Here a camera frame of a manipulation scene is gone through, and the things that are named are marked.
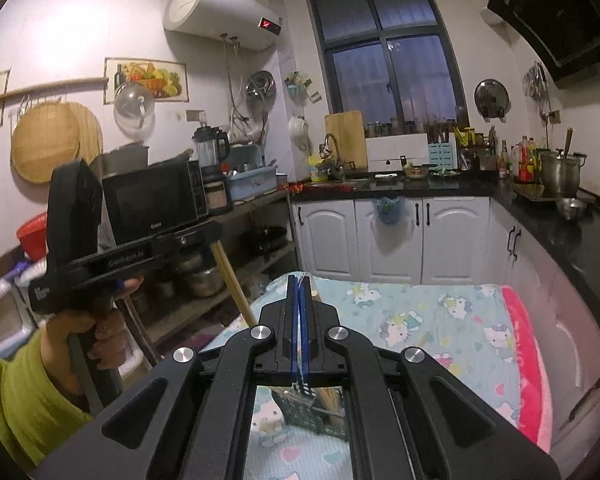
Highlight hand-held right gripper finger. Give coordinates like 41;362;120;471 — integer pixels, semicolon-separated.
34;275;303;480
300;276;563;480

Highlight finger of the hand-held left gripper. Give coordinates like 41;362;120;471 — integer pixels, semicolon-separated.
167;221;224;261

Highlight chopstick pair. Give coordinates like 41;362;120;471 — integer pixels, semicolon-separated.
211;241;259;330

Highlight bunch of wooden chopsticks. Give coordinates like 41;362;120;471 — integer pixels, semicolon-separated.
316;387;345;438

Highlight green plastic utensil basket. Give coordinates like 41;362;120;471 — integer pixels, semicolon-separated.
275;389;351;442

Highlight person's left forearm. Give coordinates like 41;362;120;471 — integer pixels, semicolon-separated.
0;330;98;473

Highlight person's left hand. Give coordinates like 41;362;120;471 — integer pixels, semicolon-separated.
42;277;145;401

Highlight steel cooking pot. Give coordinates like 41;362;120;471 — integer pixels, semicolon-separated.
182;265;226;298

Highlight black microwave oven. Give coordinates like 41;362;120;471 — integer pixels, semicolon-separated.
101;160;207;247

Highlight metal storage shelf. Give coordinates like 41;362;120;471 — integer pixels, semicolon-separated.
130;187;301;361

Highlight black wok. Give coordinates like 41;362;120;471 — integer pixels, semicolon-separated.
252;226;288;256

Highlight blue dish tub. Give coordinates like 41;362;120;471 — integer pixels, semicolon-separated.
225;157;278;203

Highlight black blender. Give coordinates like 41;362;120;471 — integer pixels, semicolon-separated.
192;125;233;216

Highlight red plastic basin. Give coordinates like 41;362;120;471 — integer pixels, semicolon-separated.
17;211;48;261

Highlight steel container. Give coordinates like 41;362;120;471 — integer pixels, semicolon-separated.
89;144;150;178

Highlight plastic drawer unit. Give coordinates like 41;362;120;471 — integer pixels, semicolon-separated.
0;260;36;351

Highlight white lower kitchen cabinets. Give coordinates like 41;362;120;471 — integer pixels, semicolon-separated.
292;195;600;461

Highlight cartoon cat printed blanket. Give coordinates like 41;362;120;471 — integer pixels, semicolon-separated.
200;270;551;480

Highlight round wooden board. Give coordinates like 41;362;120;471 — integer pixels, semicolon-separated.
62;101;104;166

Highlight yellow bottle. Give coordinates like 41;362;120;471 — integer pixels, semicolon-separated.
309;155;331;183

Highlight glass pot lid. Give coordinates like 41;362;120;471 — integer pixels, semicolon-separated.
113;81;156;142

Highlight blue plastic bag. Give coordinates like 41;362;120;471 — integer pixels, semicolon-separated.
375;196;407;226

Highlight kitchen faucet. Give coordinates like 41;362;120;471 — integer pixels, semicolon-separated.
322;132;346;181

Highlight hanging steel bowl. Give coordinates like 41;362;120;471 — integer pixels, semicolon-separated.
245;71;277;101

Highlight wooden cutting board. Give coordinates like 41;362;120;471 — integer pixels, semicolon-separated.
324;110;369;171

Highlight long wooden rod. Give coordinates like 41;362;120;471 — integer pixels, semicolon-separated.
0;76;111;106

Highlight pink blanket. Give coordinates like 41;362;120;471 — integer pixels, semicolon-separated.
500;284;553;453

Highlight blue knife block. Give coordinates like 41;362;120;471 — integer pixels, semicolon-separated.
427;141;455;171

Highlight row of spice jars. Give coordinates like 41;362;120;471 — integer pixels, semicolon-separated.
365;117;468;138

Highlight white water heater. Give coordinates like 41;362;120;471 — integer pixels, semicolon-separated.
162;0;284;52

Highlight dark framed window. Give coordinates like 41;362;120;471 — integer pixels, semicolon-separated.
305;0;470;133

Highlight black stone countertop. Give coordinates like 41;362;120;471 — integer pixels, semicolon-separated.
290;175;600;321

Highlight cluster of sauce bottles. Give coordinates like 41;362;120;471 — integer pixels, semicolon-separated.
497;135;541;183

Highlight hanging steel pot lid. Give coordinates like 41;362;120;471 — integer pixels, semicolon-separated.
474;78;511;123

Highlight steel stock pot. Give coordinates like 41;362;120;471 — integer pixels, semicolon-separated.
539;149;588;198

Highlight hanging kitchen tools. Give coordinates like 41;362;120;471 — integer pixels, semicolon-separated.
522;62;551;116

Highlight black range hood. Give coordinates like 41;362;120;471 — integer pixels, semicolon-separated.
486;0;600;83

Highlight wall utensil holder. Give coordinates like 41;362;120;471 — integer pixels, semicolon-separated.
285;71;323;103

